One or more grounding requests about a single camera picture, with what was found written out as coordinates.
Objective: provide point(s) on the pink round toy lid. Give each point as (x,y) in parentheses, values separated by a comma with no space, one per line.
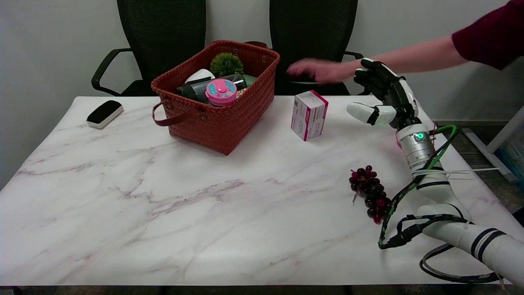
(221,92)

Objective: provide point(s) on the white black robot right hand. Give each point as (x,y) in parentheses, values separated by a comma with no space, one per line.
(395,92)

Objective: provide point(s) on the white rounded object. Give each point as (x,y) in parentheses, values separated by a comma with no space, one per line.
(199,75)

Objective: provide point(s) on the dark grey bottle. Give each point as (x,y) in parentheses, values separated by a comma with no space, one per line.
(195,90)

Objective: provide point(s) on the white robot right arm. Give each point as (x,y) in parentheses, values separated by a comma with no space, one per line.
(440,192)

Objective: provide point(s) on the black white board eraser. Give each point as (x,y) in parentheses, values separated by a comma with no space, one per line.
(105,113)

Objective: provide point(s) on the bare person hand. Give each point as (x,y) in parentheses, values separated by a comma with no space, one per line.
(323,70)

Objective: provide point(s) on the red-brown woven basket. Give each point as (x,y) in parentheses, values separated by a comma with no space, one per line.
(221,123)

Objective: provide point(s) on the dark red grape bunch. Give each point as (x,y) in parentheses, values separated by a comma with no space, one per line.
(370,190)

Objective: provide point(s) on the white desk frame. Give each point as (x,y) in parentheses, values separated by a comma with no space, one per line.
(501,135)

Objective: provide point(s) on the person forearm maroon sleeve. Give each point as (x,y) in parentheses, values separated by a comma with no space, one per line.
(430,53)

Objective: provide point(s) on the blue storage box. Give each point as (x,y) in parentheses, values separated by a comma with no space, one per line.
(513,153)

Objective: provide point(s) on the white pink paper box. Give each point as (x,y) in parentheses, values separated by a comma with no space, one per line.
(308,116)

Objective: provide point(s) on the green spiky plant ball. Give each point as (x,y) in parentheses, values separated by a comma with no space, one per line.
(226,64)

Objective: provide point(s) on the black mesh office chair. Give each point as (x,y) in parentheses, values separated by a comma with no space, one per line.
(313,32)
(161,37)

